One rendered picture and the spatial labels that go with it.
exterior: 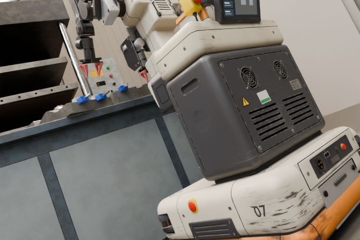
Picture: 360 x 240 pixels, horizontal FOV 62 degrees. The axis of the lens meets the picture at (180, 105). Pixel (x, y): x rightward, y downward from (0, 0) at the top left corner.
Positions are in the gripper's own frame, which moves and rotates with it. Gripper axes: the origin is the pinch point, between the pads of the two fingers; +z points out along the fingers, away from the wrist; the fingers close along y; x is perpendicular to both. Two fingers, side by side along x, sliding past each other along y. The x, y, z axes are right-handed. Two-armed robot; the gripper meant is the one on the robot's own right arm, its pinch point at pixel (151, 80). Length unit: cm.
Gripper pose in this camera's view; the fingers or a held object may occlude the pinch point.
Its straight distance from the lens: 201.1
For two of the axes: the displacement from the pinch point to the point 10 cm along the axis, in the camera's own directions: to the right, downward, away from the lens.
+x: 4.6, -3.5, -8.2
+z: 3.9, 9.1, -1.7
